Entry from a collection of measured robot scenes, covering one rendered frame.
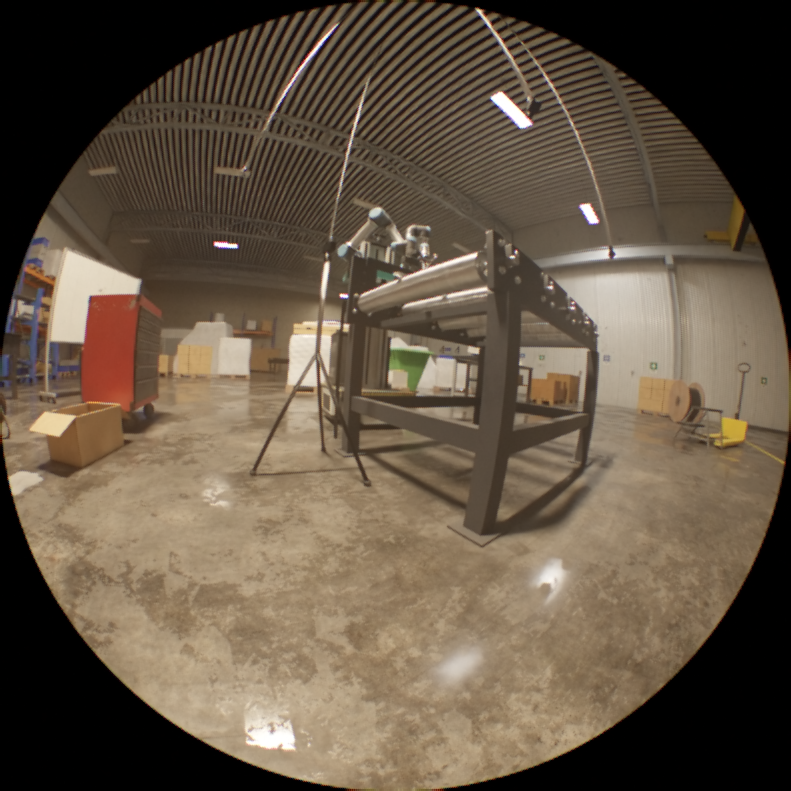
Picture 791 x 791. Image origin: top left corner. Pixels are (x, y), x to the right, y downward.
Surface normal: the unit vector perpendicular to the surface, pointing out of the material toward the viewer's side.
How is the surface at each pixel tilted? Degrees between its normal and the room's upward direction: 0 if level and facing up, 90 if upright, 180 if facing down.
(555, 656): 0
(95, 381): 90
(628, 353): 90
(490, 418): 90
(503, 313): 90
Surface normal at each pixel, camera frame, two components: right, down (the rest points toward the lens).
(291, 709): 0.07, -0.99
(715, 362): -0.82, 0.00
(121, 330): 0.58, 0.11
